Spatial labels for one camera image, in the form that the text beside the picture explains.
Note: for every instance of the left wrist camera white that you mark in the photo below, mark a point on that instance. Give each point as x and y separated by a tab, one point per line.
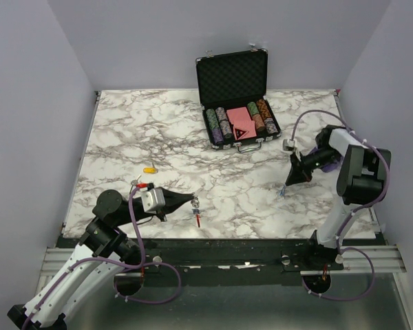
152	200

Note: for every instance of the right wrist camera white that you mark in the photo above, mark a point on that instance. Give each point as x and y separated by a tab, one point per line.
289	146

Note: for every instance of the pink playing card deck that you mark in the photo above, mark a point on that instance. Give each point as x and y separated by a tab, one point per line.
241	119

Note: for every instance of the black poker chip case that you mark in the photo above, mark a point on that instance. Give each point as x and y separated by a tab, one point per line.
234	80

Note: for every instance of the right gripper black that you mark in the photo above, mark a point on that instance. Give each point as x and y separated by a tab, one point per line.
299	172

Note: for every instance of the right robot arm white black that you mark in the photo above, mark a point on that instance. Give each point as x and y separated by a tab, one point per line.
362	180

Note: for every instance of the yellow key tag with key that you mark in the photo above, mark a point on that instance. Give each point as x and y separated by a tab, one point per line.
150	169

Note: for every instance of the black mounting rail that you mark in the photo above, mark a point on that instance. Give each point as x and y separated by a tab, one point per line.
229	262

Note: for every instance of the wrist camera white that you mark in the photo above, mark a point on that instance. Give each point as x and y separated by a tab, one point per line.
152	200
289	146

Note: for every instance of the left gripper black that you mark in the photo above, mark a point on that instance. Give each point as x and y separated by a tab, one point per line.
173	201

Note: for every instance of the purple box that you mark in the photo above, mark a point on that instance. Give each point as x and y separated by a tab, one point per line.
330	166

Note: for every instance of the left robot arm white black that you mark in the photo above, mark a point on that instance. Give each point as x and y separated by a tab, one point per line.
111	244

